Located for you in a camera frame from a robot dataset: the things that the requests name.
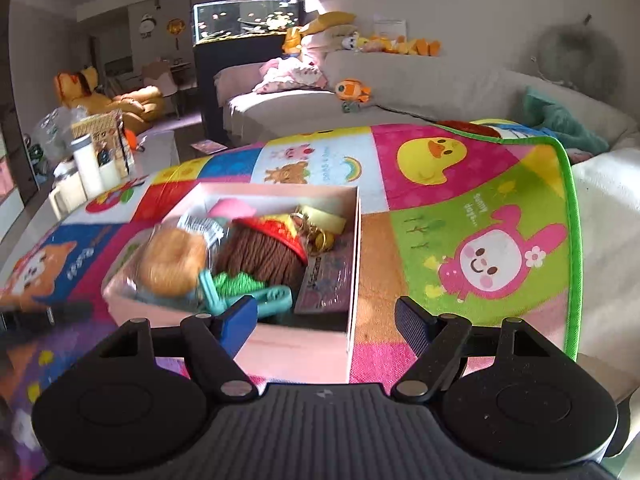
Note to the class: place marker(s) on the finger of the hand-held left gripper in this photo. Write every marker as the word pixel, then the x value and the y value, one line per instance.
pixel 30 317

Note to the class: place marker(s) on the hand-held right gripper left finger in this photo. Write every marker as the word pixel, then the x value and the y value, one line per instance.
pixel 240 325

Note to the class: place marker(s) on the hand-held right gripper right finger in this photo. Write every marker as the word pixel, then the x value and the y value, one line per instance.
pixel 410 325

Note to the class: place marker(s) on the teal plastic clip toy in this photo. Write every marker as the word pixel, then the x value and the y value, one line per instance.
pixel 272 300

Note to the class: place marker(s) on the cardboard box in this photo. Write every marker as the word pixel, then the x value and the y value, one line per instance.
pixel 300 345

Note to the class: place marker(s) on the bagged bread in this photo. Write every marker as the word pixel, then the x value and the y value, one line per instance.
pixel 170 260

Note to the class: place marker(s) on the pink plush toy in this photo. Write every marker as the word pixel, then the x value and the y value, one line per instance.
pixel 230 208

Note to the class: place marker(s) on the brown-haired doll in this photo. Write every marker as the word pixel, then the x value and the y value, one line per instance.
pixel 255 257

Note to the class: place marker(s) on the pink card pack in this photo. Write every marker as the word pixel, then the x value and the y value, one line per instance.
pixel 325 285

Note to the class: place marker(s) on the red yellow toy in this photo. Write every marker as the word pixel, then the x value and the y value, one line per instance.
pixel 280 232

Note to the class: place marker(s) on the colourful cartoon play mat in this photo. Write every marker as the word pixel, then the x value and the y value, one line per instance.
pixel 450 220

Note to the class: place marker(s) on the white jug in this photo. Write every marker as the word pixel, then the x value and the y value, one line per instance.
pixel 67 192

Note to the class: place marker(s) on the tall white bottle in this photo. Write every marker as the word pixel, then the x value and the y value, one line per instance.
pixel 87 167

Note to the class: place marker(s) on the small white bottle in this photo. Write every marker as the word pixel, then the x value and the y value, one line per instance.
pixel 109 175

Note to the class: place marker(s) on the booklet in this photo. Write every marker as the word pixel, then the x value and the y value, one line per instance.
pixel 210 147

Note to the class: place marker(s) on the clear plastic bag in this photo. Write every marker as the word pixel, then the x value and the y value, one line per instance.
pixel 55 132

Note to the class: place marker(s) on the yellow patterned box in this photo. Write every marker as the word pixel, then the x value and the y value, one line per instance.
pixel 107 130

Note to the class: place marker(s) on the small teal toy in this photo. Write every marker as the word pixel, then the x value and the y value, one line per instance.
pixel 352 107

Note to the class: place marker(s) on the black tank cabinet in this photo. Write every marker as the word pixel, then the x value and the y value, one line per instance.
pixel 215 90

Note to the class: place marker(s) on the yellow bear beanbag chair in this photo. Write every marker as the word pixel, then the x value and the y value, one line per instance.
pixel 135 105

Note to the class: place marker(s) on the grey sofa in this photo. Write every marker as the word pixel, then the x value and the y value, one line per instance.
pixel 425 85

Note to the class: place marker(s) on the orange clownfish plush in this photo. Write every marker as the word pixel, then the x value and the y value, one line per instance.
pixel 350 90

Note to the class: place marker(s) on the pink white blanket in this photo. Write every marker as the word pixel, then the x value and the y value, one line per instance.
pixel 295 77

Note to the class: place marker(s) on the teal cloth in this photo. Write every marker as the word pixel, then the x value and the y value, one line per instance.
pixel 565 120

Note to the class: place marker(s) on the orange yellow plush toys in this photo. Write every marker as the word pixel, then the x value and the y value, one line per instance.
pixel 405 45

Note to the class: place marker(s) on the yellow blue plush toy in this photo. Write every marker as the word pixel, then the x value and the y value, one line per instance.
pixel 292 42

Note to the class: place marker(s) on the white yellow duck plush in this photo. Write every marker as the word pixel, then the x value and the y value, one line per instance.
pixel 352 41

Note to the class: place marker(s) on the white paper sheet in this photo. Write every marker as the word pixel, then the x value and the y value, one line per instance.
pixel 390 27

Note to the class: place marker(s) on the glass fish tank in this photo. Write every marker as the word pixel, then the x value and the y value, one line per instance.
pixel 245 17

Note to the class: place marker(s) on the yellow cushion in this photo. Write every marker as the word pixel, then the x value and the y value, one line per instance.
pixel 335 22

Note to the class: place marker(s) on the grey round cushion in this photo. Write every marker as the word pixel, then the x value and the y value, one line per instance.
pixel 575 55

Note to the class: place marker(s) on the orange round wall decoration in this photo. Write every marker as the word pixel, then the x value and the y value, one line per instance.
pixel 174 26

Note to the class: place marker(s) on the white round wall decoration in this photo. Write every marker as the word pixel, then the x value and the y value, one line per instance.
pixel 146 25

